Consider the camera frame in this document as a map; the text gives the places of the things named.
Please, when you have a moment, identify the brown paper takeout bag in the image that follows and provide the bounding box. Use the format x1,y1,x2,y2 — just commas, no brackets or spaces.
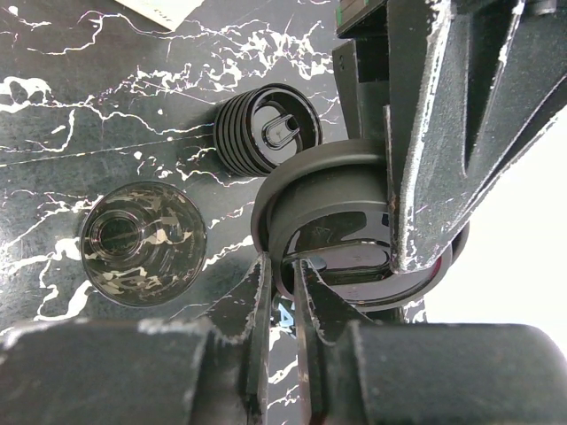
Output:
116,0,204,31

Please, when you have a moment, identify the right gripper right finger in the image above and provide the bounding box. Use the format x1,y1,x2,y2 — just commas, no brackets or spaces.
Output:
293,259,566,424

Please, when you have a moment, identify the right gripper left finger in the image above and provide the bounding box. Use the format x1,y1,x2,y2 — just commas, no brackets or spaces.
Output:
1,254,272,424

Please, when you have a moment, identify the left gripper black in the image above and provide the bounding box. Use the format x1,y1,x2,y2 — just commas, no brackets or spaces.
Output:
332,0,566,273

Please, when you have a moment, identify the black plastic cup lid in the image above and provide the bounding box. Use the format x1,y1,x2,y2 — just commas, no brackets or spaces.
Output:
251,139,470,313

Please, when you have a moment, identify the black ribbed cup with lid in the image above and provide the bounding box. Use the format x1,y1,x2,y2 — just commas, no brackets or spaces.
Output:
213,83,323,177

